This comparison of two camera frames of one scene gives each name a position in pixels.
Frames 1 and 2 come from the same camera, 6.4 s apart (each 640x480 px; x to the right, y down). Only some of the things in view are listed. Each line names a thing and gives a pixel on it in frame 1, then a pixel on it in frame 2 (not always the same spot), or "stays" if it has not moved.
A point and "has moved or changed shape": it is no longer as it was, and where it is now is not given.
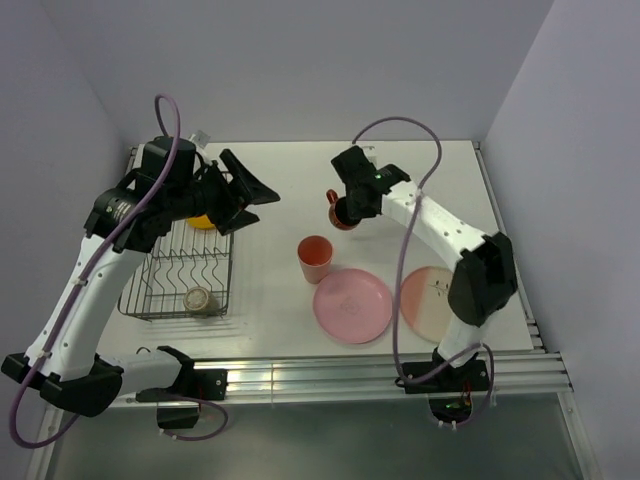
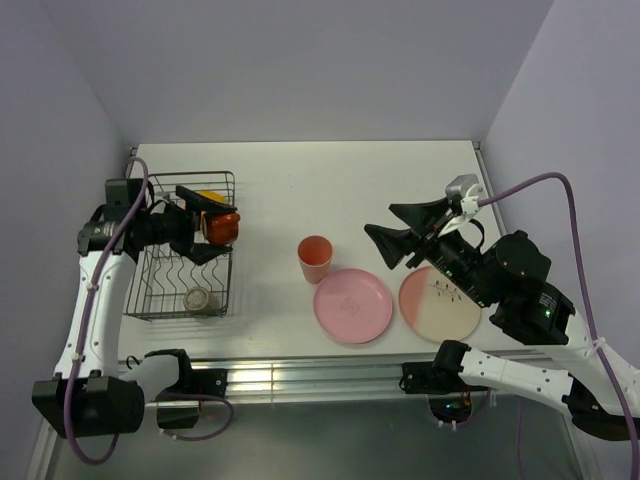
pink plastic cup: x=315 y=254 stays
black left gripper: x=231 y=216 -> x=195 y=204
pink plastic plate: x=352 y=306 stays
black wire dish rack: x=186 y=274 stays
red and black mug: x=342 y=214 has moved or changed shape
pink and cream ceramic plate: x=424 y=302 stays
